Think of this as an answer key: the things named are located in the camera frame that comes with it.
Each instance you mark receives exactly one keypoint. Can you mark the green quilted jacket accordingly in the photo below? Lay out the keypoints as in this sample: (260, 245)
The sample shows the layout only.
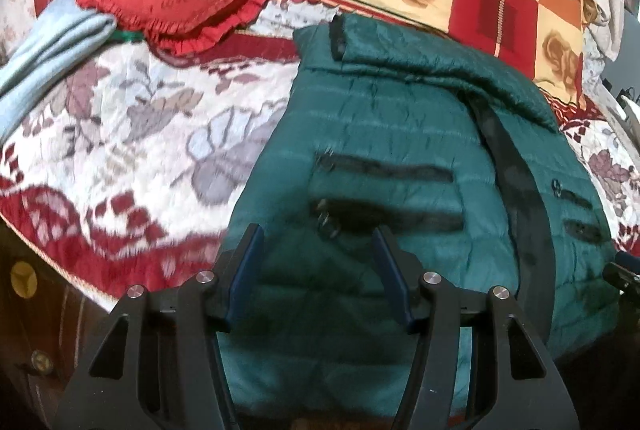
(400, 120)

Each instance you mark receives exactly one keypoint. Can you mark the white pink floral sheet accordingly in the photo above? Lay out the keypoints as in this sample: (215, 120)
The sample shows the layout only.
(15, 10)

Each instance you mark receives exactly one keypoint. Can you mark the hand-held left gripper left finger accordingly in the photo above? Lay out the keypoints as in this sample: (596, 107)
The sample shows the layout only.
(245, 280)

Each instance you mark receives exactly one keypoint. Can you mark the light blue folded cloth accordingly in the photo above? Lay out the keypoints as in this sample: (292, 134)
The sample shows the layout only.
(45, 55)

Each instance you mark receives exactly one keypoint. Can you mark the dark wooden bed frame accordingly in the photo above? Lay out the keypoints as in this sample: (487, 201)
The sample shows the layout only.
(50, 340)

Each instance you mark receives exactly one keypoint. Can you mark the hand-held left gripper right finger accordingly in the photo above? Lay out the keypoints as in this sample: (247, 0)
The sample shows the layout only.
(395, 280)

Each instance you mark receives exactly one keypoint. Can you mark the floral red white bedspread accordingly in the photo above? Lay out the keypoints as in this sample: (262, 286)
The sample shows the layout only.
(140, 135)

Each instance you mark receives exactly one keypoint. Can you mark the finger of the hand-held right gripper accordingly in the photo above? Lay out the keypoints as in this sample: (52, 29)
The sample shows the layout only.
(625, 282)

